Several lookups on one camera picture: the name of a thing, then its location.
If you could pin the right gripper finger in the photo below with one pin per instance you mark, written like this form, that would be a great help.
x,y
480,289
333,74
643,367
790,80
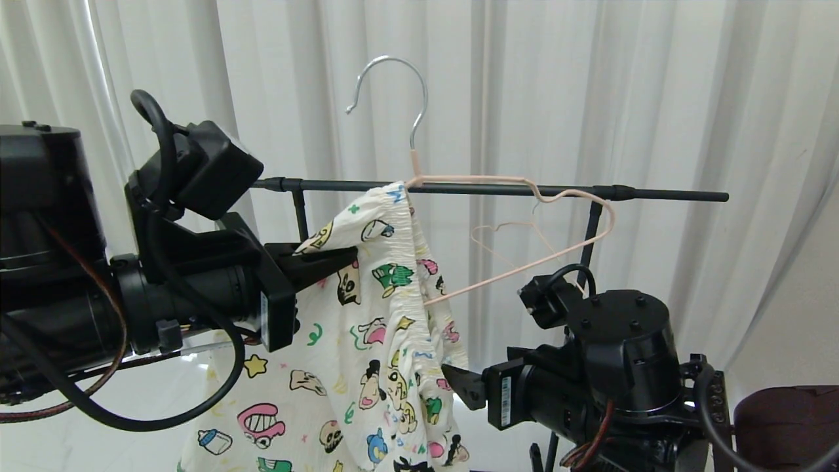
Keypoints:
x,y
468,390

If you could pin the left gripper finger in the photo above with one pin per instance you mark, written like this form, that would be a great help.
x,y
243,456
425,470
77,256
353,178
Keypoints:
x,y
308,265

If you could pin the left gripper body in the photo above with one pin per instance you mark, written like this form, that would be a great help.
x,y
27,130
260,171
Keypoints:
x,y
196,295

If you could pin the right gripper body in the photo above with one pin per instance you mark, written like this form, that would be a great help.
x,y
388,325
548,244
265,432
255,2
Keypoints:
x,y
544,400

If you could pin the cream printed garment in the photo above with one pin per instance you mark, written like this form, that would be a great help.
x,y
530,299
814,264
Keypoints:
x,y
367,314

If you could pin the pink clothes hanger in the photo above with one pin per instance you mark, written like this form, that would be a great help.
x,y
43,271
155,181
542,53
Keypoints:
x,y
518,223
472,177

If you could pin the black clothes rack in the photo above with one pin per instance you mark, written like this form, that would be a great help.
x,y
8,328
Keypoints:
x,y
472,189

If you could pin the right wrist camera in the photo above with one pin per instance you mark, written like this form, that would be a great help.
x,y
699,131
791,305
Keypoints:
x,y
544,305

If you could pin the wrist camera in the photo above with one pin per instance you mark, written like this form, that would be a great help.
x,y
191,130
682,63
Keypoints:
x,y
210,167
544,305

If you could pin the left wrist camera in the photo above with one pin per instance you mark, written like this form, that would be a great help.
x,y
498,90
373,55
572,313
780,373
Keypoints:
x,y
210,167

